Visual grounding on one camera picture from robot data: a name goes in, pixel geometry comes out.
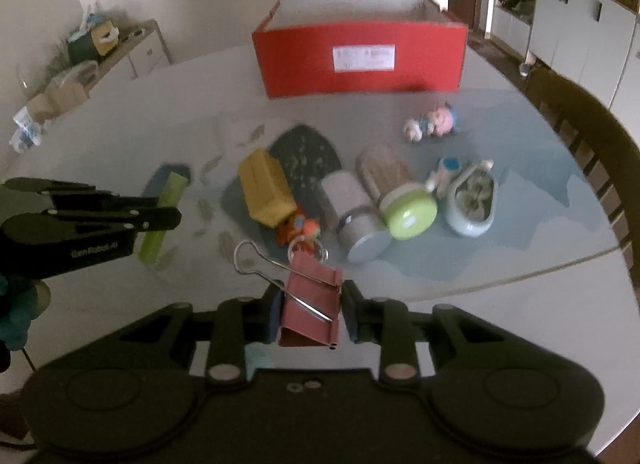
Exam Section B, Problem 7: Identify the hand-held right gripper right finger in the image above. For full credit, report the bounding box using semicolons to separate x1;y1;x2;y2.
340;280;506;386

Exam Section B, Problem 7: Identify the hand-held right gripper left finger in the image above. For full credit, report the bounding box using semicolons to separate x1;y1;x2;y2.
107;288;287;385

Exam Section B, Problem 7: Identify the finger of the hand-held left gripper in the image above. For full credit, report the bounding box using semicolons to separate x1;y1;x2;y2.
0;208;182;245
0;177;161;217

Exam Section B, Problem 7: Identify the pink binder clip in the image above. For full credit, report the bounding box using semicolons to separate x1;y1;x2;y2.
234;240;345;349

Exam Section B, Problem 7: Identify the green and blue block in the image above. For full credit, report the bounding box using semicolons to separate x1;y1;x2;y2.
139;164;192;265

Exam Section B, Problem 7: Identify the silver cylindrical jar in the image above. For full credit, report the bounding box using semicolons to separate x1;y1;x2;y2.
317;170;393;265

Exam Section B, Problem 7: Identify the red cardboard box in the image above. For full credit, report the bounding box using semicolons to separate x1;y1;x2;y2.
251;0;469;99

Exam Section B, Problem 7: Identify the person's left hand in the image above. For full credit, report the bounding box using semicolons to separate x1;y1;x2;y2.
0;276;51;351

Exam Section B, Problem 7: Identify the white crumpled packet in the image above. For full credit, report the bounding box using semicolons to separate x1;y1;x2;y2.
10;106;48;152

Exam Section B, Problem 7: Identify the yellow small box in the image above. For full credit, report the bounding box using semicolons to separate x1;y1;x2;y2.
238;149;296;229

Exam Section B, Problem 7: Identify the pale ceramic shoe-shaped pot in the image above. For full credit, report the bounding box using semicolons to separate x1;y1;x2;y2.
442;159;498;237

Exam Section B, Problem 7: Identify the toothpick jar with green lid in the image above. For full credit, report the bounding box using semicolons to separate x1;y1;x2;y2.
355;144;439;241

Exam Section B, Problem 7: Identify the green and yellow tissue box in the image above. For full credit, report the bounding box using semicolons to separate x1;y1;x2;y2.
67;19;121;65

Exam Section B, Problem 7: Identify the dark speckled oval mat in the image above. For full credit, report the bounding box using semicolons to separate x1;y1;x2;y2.
267;125;345;200

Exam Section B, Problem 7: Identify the blue and white figurine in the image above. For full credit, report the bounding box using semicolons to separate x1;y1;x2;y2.
427;156;463;195

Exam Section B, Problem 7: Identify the pink doll figurine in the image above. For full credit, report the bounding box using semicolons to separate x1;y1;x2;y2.
403;103;461;142

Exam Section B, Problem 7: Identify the dark wooden chair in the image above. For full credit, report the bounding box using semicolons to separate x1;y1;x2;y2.
525;66;640;290

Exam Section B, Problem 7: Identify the white cabinet with wooden shelves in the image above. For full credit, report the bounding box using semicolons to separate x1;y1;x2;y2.
492;0;640;110

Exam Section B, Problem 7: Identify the orange toy keychain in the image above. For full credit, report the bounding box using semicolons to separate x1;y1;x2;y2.
275;214;331;262

